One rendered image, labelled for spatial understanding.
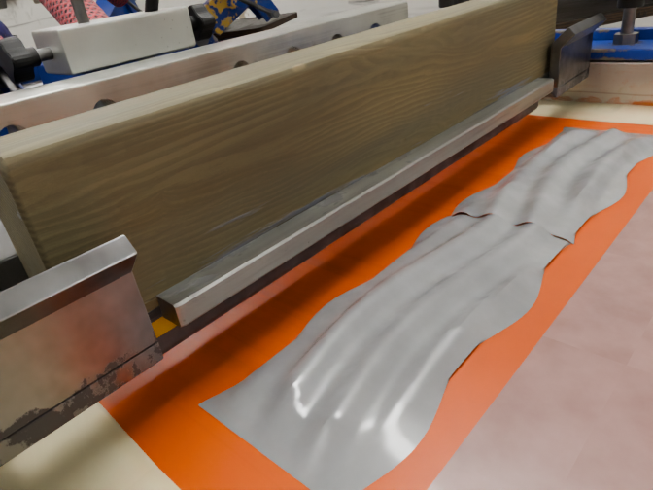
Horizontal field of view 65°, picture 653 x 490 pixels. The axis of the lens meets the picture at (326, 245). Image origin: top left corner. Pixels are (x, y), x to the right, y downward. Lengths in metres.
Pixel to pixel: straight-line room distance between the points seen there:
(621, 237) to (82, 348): 0.25
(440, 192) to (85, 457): 0.25
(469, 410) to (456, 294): 0.06
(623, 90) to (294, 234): 0.37
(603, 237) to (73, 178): 0.24
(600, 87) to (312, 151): 0.34
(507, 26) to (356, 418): 0.29
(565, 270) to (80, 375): 0.21
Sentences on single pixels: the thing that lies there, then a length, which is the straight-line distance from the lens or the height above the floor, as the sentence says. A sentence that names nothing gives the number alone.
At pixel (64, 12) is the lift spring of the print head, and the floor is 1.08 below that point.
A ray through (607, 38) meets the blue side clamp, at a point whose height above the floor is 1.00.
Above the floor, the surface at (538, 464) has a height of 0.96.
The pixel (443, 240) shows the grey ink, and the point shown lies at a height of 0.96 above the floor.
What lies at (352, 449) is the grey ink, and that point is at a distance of 0.18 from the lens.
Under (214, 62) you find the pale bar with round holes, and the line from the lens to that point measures 0.49.
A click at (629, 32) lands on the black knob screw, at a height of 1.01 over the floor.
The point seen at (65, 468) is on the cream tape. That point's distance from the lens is 0.21.
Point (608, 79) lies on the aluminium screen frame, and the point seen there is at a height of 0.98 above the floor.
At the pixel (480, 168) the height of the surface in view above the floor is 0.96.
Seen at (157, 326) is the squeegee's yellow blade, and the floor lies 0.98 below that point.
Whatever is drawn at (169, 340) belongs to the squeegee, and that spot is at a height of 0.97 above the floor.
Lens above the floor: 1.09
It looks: 29 degrees down
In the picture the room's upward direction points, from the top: 8 degrees counter-clockwise
